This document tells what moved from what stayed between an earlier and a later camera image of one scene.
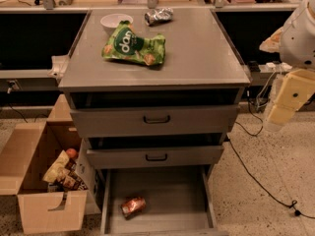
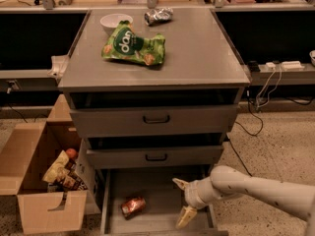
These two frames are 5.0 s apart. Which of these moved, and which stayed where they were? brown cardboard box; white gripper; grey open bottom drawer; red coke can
Moved: white gripper
Stayed: grey open bottom drawer; brown cardboard box; red coke can
